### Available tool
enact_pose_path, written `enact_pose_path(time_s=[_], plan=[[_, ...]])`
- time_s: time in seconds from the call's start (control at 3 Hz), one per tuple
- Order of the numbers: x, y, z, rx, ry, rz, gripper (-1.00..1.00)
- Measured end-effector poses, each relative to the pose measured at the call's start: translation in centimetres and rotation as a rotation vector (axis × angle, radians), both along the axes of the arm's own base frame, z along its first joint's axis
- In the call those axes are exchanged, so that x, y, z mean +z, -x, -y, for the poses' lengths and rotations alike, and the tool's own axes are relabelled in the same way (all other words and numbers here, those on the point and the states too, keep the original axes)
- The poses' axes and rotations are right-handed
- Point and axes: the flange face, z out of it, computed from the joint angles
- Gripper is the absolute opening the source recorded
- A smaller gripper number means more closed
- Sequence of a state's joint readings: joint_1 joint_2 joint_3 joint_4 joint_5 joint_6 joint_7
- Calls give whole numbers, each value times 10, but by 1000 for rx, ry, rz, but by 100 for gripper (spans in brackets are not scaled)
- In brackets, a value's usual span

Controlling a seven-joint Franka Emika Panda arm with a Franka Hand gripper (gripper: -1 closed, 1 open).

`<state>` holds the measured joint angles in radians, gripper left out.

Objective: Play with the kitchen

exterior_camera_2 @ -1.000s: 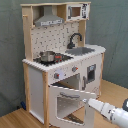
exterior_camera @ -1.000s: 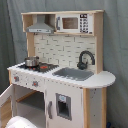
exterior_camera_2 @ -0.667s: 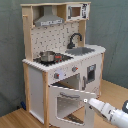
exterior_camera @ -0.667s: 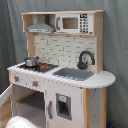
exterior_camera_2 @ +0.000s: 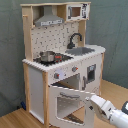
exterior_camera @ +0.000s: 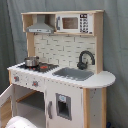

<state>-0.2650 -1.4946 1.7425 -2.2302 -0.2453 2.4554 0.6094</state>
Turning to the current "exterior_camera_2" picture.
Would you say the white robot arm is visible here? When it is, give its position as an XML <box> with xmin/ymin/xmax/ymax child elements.
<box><xmin>90</xmin><ymin>95</ymin><xmax>128</xmax><ymax>128</ymax></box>

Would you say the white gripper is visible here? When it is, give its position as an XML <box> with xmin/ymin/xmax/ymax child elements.
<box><xmin>90</xmin><ymin>95</ymin><xmax>115</xmax><ymax>122</ymax></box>

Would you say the toy microwave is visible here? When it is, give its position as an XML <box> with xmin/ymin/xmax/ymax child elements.
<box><xmin>66</xmin><ymin>3</ymin><xmax>90</xmax><ymax>21</ymax></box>

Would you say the black toy faucet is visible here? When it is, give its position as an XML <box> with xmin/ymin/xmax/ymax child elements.
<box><xmin>66</xmin><ymin>32</ymin><xmax>83</xmax><ymax>50</ymax></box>

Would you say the silver range hood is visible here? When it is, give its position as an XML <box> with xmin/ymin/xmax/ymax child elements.
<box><xmin>35</xmin><ymin>5</ymin><xmax>64</xmax><ymax>27</ymax></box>

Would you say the red stove knob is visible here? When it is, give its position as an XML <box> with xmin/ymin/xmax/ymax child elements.
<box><xmin>54</xmin><ymin>73</ymin><xmax>60</xmax><ymax>79</ymax></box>
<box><xmin>72</xmin><ymin>66</ymin><xmax>78</xmax><ymax>72</ymax></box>

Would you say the white oven door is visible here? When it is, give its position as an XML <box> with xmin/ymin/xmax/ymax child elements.
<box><xmin>49</xmin><ymin>86</ymin><xmax>94</xmax><ymax>128</ymax></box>

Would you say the wooden toy kitchen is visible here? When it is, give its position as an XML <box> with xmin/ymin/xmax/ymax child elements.
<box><xmin>22</xmin><ymin>2</ymin><xmax>105</xmax><ymax>128</ymax></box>

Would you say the black toy stovetop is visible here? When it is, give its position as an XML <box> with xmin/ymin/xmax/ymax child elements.
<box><xmin>34</xmin><ymin>52</ymin><xmax>71</xmax><ymax>66</ymax></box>

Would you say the white dishwasher door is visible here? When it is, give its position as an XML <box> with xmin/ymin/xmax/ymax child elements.
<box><xmin>80</xmin><ymin>55</ymin><xmax>102</xmax><ymax>94</ymax></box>

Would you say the grey toy sink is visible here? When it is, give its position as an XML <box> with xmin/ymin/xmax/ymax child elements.
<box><xmin>66</xmin><ymin>47</ymin><xmax>94</xmax><ymax>56</ymax></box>

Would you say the small metal pot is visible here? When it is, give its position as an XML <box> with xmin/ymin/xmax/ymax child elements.
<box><xmin>40</xmin><ymin>51</ymin><xmax>55</xmax><ymax>62</ymax></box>

